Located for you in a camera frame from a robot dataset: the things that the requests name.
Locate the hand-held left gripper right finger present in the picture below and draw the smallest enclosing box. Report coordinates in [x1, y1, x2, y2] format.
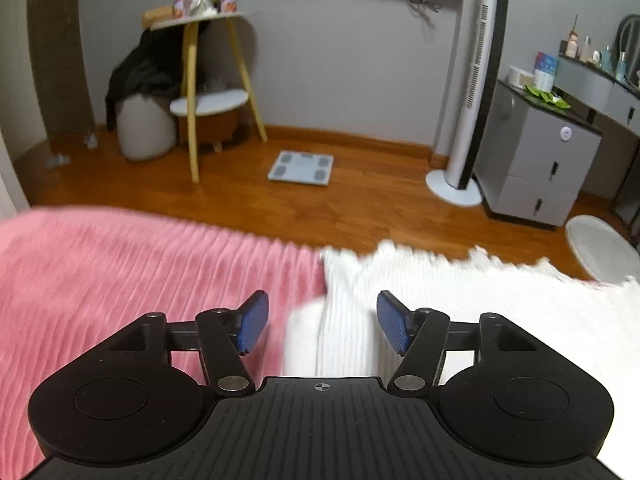
[376, 290, 539, 396]

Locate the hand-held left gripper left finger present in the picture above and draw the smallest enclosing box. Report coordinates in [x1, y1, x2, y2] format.
[107, 290, 271, 396]

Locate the white ribbed knit sweater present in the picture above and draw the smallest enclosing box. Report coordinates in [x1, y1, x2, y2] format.
[284, 241, 640, 480]

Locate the grey bathroom scale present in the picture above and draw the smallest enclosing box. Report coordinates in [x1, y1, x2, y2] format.
[266, 150, 335, 187]

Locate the pink ribbed blanket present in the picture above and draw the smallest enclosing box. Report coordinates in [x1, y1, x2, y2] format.
[0, 204, 332, 480]

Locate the brown round stool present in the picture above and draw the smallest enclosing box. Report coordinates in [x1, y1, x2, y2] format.
[187, 107, 240, 154]

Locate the grey drawer cabinet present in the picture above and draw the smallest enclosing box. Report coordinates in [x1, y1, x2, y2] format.
[472, 79, 605, 231]

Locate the white round pouf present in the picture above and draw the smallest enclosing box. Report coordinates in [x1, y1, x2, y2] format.
[116, 94, 179, 163]

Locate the white round rug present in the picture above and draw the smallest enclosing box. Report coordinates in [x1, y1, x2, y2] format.
[565, 215, 640, 282]

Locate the round yellow-legged side table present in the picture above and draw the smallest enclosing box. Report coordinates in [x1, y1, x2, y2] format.
[150, 10, 269, 184]

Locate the white tower fan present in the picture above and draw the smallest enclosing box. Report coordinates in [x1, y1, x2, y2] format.
[425, 0, 511, 209]

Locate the green leaf-shaped tray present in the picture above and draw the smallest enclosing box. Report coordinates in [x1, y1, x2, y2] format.
[525, 85, 571, 111]

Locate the black clothing heap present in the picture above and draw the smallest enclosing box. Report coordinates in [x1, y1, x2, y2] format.
[105, 27, 184, 126]

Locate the blue and white box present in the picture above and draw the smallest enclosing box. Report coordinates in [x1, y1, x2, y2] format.
[532, 51, 559, 92]

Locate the grey vanity desk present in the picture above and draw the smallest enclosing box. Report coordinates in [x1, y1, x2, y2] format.
[555, 54, 640, 227]

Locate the small brown box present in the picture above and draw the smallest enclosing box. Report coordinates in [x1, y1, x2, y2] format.
[141, 7, 174, 29]

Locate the reed diffuser bottle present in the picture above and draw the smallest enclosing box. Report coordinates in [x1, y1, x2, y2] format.
[567, 14, 581, 59]

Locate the brown wooden door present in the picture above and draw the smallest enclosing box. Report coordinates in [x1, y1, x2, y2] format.
[27, 0, 96, 144]

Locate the round black-framed mirror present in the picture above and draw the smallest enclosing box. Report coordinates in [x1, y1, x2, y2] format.
[613, 13, 640, 84]

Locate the black hanging cable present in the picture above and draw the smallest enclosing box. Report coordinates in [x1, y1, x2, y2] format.
[405, 0, 444, 24]

